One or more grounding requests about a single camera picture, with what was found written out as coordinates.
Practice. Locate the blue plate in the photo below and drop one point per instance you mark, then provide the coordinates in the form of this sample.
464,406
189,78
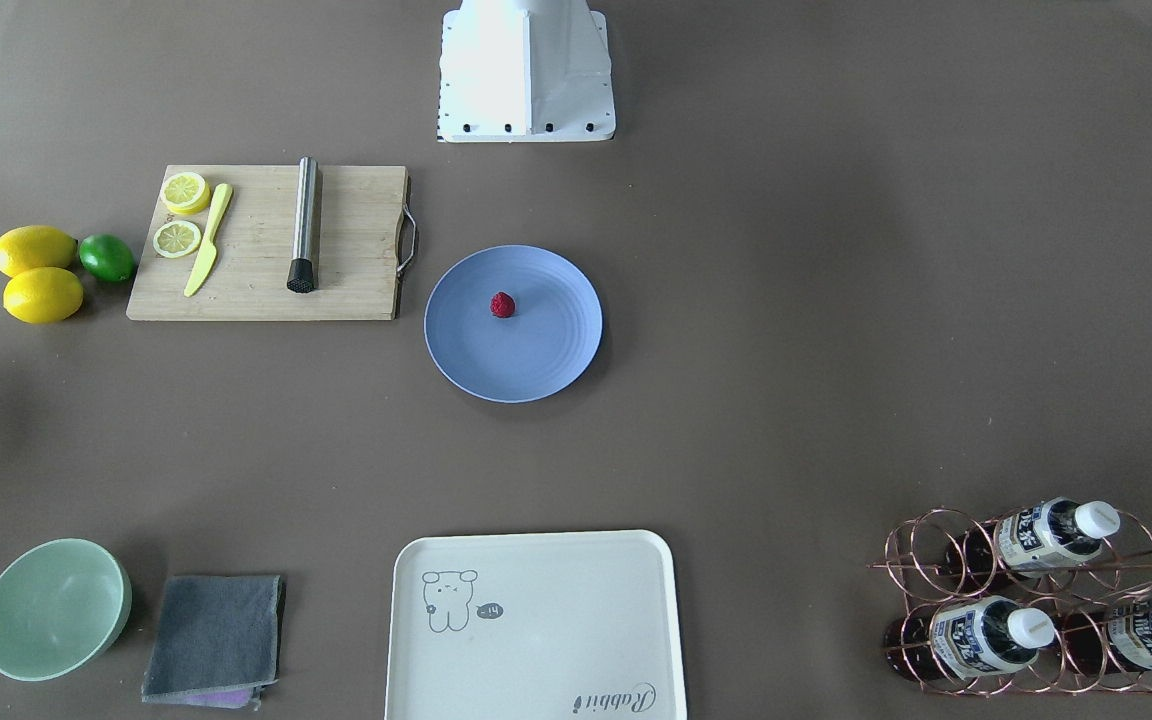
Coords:
543,348

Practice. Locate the red strawberry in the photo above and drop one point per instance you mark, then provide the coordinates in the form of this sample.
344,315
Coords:
502,305

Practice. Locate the wooden cutting board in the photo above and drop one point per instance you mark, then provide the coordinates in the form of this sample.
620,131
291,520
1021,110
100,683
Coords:
360,251

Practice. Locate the cream rabbit tray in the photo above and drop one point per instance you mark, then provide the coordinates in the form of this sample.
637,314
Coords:
571,625

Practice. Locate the steel muddler black tip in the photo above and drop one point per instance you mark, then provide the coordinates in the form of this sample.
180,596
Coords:
302,276

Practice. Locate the yellow plastic knife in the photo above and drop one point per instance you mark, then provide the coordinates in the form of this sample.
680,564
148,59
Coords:
207,252

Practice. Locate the lemon slice lower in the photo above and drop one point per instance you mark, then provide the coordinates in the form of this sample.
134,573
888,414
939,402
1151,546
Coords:
176,239

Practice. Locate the lemon slice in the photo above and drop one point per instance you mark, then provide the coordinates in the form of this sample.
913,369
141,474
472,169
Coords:
176,239
185,193

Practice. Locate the lemon slice upper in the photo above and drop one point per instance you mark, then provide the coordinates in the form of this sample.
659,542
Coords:
185,193

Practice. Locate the grey folded cloth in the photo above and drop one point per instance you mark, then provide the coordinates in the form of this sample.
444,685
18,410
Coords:
217,643

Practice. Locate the green lime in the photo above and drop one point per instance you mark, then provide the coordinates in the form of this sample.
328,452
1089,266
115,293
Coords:
107,258

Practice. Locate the drink bottle bottom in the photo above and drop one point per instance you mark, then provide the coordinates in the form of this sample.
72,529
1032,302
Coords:
1111,641
966,640

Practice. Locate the drink bottle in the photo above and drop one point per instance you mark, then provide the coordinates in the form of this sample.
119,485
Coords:
966,640
1111,641
1053,535

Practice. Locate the drink bottle top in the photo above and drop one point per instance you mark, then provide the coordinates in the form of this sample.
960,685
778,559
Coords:
1053,535

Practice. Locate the yellow lemon lower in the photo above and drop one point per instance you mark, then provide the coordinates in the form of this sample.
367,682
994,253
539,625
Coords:
43,295

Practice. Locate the yellow lemon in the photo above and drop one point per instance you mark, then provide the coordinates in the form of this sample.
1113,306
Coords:
43,295
35,246

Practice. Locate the yellow lemon upper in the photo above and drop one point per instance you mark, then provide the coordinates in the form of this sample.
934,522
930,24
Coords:
35,246

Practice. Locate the green bowl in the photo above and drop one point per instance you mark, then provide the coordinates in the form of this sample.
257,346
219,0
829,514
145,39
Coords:
62,604

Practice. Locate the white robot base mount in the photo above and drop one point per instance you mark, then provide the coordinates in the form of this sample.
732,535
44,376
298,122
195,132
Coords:
525,72

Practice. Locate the copper wire bottle rack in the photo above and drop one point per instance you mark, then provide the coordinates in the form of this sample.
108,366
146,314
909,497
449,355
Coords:
914,559

